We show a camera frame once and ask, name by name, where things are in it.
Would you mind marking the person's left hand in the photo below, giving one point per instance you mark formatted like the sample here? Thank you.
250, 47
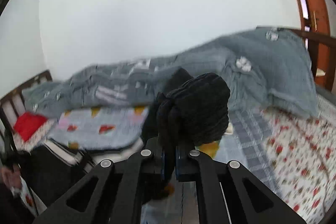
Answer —
11, 179

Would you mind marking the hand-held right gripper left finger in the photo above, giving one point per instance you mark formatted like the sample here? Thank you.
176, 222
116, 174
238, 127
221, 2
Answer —
162, 163

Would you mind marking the floral bed sheet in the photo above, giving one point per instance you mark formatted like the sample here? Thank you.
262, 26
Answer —
302, 148

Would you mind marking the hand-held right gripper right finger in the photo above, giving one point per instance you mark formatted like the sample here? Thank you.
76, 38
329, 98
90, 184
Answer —
179, 163

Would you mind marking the black pants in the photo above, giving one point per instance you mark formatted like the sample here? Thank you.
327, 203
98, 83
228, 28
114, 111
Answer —
199, 108

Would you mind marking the grey flower-print quilt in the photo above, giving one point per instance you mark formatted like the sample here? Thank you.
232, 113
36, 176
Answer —
262, 69

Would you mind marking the red pillow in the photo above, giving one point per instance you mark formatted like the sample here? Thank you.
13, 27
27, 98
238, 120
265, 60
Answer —
29, 124

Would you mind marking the checked fruit-print mat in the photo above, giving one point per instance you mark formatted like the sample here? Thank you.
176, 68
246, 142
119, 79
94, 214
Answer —
105, 121

